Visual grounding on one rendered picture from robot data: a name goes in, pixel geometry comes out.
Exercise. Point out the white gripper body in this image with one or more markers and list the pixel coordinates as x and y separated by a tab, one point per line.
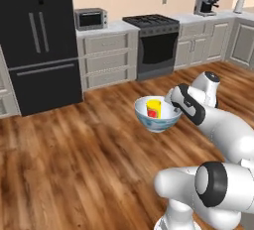
169	97

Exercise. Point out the silver toaster oven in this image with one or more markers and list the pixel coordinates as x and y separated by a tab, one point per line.
90	19

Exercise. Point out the grey tall cabinet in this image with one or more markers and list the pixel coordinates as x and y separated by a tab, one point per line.
6	88

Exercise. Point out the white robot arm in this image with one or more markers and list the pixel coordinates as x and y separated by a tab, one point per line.
218	128

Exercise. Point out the black fridge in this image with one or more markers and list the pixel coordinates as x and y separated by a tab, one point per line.
43	42

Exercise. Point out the white paper towel roll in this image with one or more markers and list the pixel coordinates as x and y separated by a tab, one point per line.
239	4

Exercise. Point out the silver coffee machine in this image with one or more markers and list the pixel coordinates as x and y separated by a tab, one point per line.
205	5

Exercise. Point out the black stove with oven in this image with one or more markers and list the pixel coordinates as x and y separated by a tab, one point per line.
157	49

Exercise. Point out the yellow and red cup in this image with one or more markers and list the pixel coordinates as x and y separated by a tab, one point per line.
153	108

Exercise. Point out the grey drawer cabinet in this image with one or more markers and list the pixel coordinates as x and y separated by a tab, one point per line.
107	58

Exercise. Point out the white and blue bowl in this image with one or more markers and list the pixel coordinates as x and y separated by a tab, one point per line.
158	124

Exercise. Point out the grey base cupboards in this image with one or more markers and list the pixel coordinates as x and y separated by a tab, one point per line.
205	42
243	42

